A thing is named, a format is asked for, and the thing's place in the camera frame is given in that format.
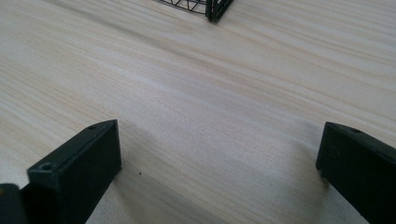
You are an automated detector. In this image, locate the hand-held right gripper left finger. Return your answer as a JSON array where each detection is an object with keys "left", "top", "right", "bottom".
[{"left": 20, "top": 119, "right": 122, "bottom": 224}]

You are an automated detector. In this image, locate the black wire mesh basket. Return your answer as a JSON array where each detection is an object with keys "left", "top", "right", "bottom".
[{"left": 154, "top": 0, "right": 235, "bottom": 23}]

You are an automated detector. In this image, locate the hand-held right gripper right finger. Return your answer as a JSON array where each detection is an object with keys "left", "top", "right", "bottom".
[{"left": 316, "top": 121, "right": 396, "bottom": 224}]

